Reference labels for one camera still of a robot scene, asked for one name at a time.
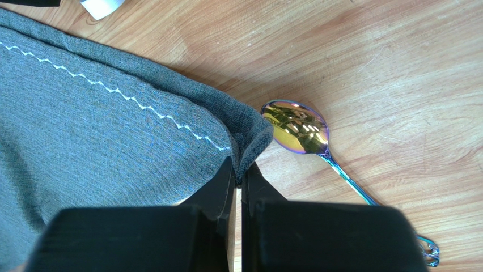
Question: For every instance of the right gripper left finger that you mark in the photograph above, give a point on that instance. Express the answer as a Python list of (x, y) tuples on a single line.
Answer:
[(191, 236)]

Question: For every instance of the white rack foot right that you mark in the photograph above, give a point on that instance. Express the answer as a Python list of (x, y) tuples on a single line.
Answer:
[(99, 9)]

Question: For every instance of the iridescent gold spoon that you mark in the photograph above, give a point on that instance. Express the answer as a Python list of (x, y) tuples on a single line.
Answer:
[(302, 130)]

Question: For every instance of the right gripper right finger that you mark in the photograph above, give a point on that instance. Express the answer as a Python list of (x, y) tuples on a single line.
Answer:
[(283, 235)]

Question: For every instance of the grey cloth napkin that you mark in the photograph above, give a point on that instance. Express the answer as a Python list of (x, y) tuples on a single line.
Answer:
[(87, 125)]

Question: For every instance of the black t-shirt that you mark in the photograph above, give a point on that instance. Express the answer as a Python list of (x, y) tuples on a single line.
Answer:
[(34, 3)]

